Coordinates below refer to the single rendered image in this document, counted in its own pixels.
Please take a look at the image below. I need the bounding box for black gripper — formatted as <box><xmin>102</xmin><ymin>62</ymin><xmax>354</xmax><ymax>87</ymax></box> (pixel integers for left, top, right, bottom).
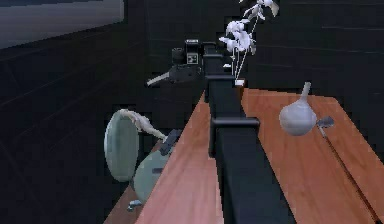
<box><xmin>146</xmin><ymin>47</ymin><xmax>203</xmax><ymax>87</ymax></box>

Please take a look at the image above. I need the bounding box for white leafy wire sculpture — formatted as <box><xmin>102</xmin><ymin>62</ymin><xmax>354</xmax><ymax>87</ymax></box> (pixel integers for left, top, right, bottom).
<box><xmin>218</xmin><ymin>0</ymin><xmax>280</xmax><ymax>88</ymax></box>

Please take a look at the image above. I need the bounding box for small grey blue object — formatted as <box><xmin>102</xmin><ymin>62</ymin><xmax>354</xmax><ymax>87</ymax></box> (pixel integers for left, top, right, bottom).
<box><xmin>315</xmin><ymin>115</ymin><xmax>336</xmax><ymax>138</ymax></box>

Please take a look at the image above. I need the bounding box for grey-green round chair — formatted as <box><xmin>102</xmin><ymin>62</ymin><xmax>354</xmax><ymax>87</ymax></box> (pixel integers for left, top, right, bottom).
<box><xmin>103</xmin><ymin>108</ymin><xmax>183</xmax><ymax>213</ymax></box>

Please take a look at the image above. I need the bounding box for grey round long-necked vase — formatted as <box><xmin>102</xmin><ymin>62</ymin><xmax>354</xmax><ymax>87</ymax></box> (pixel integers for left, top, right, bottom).
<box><xmin>278</xmin><ymin>81</ymin><xmax>318</xmax><ymax>137</ymax></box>

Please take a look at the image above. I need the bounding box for reddish brown wooden table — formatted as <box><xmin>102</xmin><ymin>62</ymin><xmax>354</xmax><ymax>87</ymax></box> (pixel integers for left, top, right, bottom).
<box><xmin>102</xmin><ymin>87</ymin><xmax>384</xmax><ymax>224</ymax></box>

